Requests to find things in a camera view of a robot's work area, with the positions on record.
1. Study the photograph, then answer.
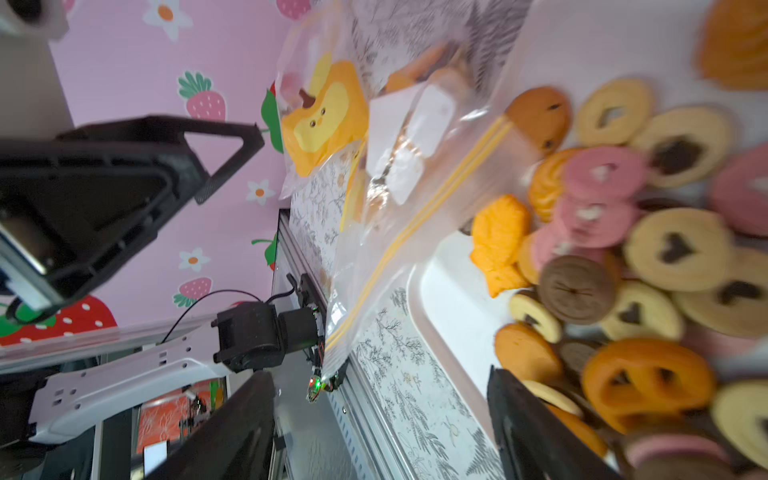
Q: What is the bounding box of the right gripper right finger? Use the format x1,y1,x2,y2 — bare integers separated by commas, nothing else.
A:
487,367,620,480

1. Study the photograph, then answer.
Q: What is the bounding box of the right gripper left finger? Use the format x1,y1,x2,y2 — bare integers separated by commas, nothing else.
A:
147,371,276,480

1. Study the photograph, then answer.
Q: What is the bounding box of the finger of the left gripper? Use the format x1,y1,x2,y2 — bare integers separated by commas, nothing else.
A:
1,116,264,309

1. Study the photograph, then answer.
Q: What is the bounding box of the ziploc bag with cookies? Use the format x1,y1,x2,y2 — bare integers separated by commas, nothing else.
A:
321,43,543,381

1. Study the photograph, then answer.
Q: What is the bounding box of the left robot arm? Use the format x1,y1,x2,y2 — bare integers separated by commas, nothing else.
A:
1,116,324,478

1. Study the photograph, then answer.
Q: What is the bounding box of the ziploc bag yellow duck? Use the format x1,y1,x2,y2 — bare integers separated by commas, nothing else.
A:
276,1,369,198

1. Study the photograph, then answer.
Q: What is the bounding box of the pretzel shaped orange cookie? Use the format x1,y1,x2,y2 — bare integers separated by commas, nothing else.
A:
581,338,717,434

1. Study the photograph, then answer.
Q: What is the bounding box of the brown round cookie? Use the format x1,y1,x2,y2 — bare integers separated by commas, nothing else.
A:
537,255,617,325

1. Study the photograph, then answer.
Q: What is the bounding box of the white plastic tray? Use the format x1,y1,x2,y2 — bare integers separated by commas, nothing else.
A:
404,0,768,480

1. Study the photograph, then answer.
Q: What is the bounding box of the orange swirl cookie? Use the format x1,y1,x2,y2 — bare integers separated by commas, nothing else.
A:
528,148,582,223

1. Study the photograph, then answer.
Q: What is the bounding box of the pink heart cookie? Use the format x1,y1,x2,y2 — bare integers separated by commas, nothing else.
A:
561,146,649,201

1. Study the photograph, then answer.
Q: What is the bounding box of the orange chip cookie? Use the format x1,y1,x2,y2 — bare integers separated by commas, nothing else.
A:
505,86,572,155

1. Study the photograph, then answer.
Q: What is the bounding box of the aluminium front rail frame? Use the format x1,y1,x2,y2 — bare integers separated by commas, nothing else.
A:
272,209,421,480

